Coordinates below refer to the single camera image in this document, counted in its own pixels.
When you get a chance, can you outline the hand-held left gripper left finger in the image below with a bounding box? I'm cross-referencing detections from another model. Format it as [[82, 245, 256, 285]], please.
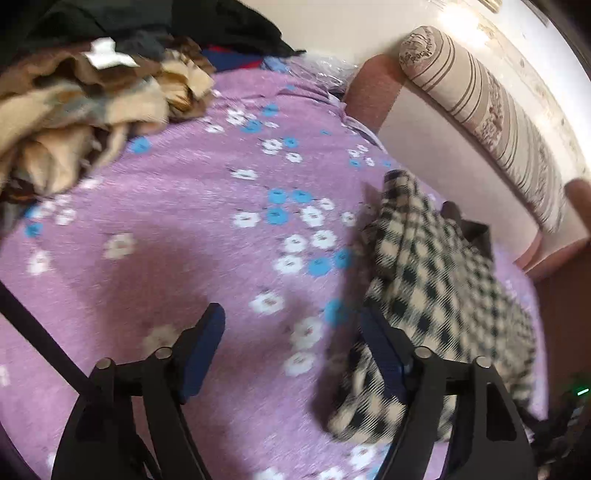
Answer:
[[51, 302, 227, 480]]

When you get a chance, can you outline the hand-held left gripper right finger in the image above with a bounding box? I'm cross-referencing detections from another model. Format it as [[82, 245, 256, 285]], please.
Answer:
[[358, 305, 539, 480]]

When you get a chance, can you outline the black and cream checked coat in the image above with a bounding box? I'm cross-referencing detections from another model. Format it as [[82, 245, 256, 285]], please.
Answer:
[[325, 169, 539, 446]]

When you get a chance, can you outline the purple floral bed sheet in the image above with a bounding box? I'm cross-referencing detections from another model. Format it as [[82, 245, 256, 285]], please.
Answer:
[[0, 58, 548, 480]]

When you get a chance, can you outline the pink padded headboard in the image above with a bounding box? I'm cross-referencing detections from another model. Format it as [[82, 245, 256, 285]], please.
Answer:
[[344, 54, 591, 280]]

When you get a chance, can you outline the striped floral pillow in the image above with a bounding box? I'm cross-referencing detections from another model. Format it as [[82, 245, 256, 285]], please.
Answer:
[[399, 25, 585, 234]]

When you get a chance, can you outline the beige and brown cloth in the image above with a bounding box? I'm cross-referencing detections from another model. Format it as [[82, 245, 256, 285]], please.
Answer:
[[0, 36, 218, 206]]

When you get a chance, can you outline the clear plastic bag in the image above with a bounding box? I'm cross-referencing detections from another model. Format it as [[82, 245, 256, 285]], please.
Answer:
[[272, 54, 358, 93]]

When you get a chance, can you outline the blue cloth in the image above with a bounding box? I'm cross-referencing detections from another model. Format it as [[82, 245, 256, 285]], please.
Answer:
[[202, 45, 269, 73]]

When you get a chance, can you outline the white fabric tag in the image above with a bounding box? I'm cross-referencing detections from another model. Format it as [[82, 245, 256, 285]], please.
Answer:
[[82, 38, 140, 70]]

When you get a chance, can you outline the black cloth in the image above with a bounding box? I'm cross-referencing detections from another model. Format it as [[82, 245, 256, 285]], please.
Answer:
[[0, 0, 306, 63]]

